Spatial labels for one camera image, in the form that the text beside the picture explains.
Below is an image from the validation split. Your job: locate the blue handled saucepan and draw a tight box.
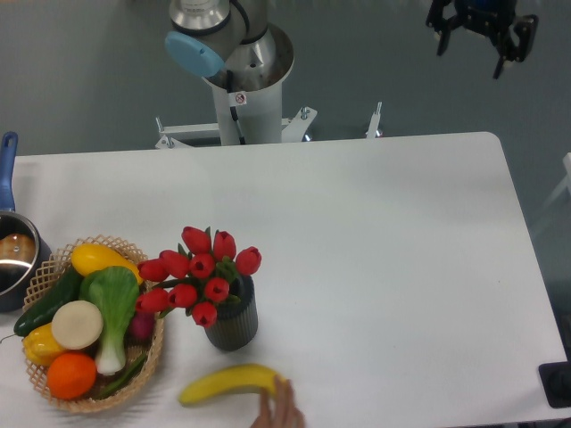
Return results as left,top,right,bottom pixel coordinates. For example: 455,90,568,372
1,131,51,313

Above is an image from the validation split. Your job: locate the yellow squash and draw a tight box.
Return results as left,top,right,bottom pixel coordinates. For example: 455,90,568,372
70,243,144,284

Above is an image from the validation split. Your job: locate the black device at table edge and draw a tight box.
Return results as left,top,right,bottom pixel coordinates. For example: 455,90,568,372
538,361,570,408

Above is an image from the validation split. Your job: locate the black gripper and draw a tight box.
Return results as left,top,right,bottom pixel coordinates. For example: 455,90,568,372
426,0,539,79

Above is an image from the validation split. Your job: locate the white frame at right edge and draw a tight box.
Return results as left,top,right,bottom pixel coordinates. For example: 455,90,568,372
536,152,570,219

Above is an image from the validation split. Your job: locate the human hand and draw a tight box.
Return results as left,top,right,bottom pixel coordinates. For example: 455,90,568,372
251,376,306,428

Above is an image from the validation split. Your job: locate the woven wicker basket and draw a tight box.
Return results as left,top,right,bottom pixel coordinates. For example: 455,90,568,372
23,235,164,414

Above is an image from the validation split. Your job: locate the green cucumber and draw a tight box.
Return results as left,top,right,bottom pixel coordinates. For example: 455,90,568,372
13,267,84,337

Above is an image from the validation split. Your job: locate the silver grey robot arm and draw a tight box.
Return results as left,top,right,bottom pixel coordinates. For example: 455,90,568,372
164,1,539,93

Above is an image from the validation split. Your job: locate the dark ribbed vase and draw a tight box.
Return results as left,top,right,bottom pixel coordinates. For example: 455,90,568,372
205,276,259,351

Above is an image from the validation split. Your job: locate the green bean pod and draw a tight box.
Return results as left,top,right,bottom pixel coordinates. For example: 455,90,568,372
95,354,147,400

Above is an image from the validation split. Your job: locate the purple red radish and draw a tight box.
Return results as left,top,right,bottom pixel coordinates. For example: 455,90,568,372
128,312,155,341

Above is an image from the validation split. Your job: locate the yellow banana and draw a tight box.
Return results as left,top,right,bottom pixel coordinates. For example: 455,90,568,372
178,363,286,406

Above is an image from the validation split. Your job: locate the orange fruit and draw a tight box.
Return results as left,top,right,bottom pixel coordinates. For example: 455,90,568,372
46,352,97,400

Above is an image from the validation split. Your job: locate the green bok choy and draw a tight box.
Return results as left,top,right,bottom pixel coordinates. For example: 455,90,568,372
79,266,139,376

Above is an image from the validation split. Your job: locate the red tulip bouquet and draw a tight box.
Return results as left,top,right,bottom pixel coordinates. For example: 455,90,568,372
135,226,262,328

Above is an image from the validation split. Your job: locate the yellow bell pepper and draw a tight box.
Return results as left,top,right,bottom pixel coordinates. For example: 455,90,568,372
22,323,67,366

